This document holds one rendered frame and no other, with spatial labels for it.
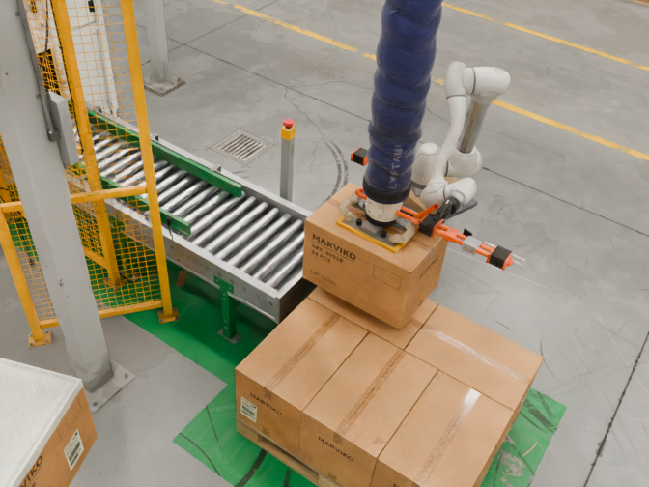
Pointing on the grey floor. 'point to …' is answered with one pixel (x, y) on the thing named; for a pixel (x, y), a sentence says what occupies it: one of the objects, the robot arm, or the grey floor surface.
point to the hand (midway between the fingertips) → (433, 225)
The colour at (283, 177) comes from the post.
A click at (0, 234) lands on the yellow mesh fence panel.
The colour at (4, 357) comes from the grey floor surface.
